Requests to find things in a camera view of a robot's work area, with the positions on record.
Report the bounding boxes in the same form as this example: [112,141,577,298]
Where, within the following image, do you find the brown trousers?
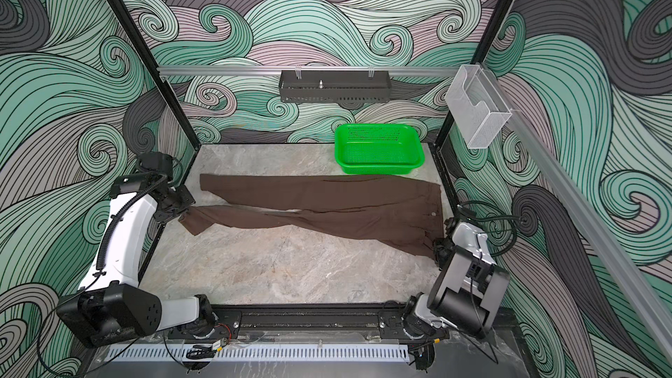
[180,174,445,257]

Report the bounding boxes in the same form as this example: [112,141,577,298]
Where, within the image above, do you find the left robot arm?
[55,152,216,348]

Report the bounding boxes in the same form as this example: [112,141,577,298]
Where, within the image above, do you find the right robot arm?
[402,219,510,340]

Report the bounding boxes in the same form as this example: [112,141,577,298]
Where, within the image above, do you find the green plastic basket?
[334,124,425,175]

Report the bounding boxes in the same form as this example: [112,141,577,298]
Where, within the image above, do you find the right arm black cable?
[455,198,522,258]

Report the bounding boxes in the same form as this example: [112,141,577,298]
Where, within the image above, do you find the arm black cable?
[455,198,522,258]
[36,172,169,378]

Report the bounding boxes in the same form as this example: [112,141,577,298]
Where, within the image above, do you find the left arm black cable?
[36,172,169,378]

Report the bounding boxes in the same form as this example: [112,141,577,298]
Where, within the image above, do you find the aluminium rail back wall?
[157,65,459,78]

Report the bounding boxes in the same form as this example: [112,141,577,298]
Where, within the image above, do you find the aluminium rail wall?
[481,66,671,361]
[157,65,459,78]

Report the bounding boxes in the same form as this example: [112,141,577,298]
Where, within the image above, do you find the clear acrylic wall holder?
[444,65,512,150]

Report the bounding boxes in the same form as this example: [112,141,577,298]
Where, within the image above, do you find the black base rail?
[156,303,518,342]

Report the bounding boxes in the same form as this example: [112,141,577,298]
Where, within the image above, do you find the aluminium rail right wall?
[481,66,671,361]

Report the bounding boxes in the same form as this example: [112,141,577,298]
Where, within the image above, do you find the white slotted cable duct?
[104,343,411,363]

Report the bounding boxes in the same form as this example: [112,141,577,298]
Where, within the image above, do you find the black perforated wall tray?
[278,71,392,107]

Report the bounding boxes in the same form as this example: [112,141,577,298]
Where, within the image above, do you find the black frame post left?
[106,0,201,152]

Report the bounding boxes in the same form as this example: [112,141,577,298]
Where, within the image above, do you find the black frame post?
[435,0,515,150]
[106,0,201,152]

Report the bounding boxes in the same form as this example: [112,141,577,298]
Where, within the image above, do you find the black frame post right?
[435,0,515,150]

